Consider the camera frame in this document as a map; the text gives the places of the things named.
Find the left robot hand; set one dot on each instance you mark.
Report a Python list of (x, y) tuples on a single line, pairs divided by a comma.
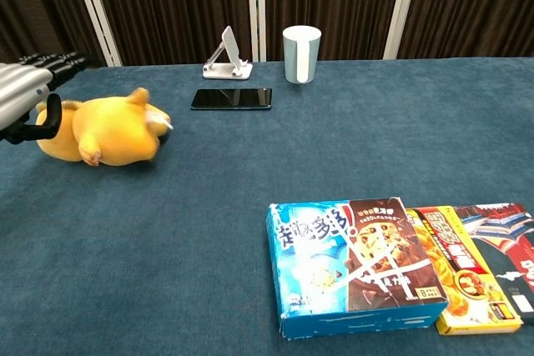
[(21, 89)]

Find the yellow plush toy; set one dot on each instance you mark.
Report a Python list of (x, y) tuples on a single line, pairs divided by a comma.
[(117, 135)]

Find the dark brown curtain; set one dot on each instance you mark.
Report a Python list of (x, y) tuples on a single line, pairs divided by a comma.
[(179, 1)]

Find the blue table cloth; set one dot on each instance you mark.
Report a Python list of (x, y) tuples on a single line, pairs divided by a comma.
[(167, 227)]

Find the white phone stand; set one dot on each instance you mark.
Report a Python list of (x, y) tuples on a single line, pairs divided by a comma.
[(230, 65)]

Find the black smartphone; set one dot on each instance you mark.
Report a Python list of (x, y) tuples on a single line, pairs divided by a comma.
[(231, 98)]

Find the light blue paper cup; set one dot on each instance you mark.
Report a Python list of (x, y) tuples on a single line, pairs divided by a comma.
[(301, 56)]

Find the blue cookie box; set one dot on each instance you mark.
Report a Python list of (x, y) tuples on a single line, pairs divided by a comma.
[(350, 264)]

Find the yellow snack box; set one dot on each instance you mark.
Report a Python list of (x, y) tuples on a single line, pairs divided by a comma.
[(463, 285)]

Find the dark red patterned box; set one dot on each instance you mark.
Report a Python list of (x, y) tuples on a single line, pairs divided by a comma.
[(505, 256)]

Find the white frame post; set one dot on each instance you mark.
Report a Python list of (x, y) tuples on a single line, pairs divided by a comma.
[(95, 8), (256, 1), (402, 6)]

